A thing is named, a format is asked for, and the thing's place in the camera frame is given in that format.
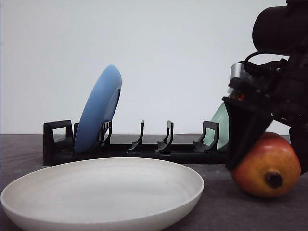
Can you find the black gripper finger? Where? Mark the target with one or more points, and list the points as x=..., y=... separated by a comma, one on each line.
x=248, y=120
x=299, y=141

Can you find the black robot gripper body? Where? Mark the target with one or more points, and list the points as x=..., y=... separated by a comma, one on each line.
x=283, y=84

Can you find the white plate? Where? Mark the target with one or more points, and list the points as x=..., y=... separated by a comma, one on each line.
x=108, y=194

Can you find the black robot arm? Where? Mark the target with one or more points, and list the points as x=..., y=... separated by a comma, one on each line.
x=281, y=30

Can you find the light green plate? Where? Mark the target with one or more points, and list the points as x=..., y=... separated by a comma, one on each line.
x=222, y=118

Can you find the blue plate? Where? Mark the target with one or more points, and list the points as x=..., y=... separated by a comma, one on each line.
x=100, y=108

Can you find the black plastic dish rack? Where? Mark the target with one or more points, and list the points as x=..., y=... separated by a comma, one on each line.
x=59, y=145

